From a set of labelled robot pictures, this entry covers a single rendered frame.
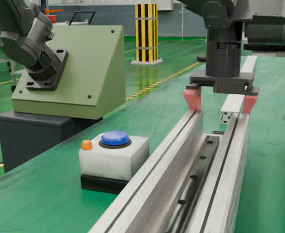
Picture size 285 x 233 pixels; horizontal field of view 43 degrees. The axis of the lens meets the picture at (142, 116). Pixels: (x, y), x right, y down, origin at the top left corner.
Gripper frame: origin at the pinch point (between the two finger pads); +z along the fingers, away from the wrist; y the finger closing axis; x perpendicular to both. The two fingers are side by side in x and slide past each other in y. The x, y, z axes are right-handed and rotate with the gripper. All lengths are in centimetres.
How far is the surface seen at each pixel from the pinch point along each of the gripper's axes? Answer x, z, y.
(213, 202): -34.0, -4.0, 3.9
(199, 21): 1112, 24, -213
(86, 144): -20.6, -2.2, -15.6
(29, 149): 6.8, 12.7, -46.7
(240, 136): -16.2, -4.0, 4.7
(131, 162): -20.7, -0.4, -8.9
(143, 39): 596, 39, -221
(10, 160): 7, 17, -53
